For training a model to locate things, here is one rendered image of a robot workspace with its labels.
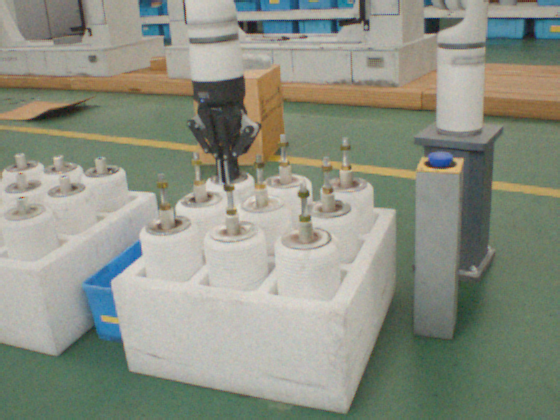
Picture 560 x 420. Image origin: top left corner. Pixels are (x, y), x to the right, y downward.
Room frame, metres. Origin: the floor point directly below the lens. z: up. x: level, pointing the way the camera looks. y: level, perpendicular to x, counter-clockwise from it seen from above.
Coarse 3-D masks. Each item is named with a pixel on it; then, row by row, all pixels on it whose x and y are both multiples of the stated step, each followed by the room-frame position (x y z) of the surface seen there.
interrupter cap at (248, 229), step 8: (224, 224) 0.89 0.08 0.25; (240, 224) 0.89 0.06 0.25; (248, 224) 0.88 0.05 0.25; (216, 232) 0.86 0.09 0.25; (224, 232) 0.87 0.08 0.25; (240, 232) 0.86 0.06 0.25; (248, 232) 0.85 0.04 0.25; (256, 232) 0.85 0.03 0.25; (216, 240) 0.84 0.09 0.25; (224, 240) 0.83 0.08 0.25; (232, 240) 0.83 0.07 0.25; (240, 240) 0.83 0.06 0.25
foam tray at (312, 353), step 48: (384, 240) 0.97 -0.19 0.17; (144, 288) 0.84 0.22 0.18; (192, 288) 0.82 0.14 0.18; (384, 288) 0.97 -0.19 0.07; (144, 336) 0.85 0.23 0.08; (192, 336) 0.81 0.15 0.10; (240, 336) 0.78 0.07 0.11; (288, 336) 0.75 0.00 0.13; (336, 336) 0.72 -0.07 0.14; (240, 384) 0.78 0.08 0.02; (288, 384) 0.75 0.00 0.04; (336, 384) 0.72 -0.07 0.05
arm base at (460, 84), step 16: (480, 48) 1.13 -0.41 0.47; (448, 64) 1.14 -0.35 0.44; (464, 64) 1.13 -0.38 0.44; (480, 64) 1.14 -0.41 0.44; (448, 80) 1.14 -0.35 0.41; (464, 80) 1.13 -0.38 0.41; (480, 80) 1.14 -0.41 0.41; (448, 96) 1.14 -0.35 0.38; (464, 96) 1.13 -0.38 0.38; (480, 96) 1.14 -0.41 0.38; (448, 112) 1.14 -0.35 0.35; (464, 112) 1.13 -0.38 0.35; (480, 112) 1.14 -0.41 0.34; (448, 128) 1.14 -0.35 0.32; (464, 128) 1.13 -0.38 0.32; (480, 128) 1.14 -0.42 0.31
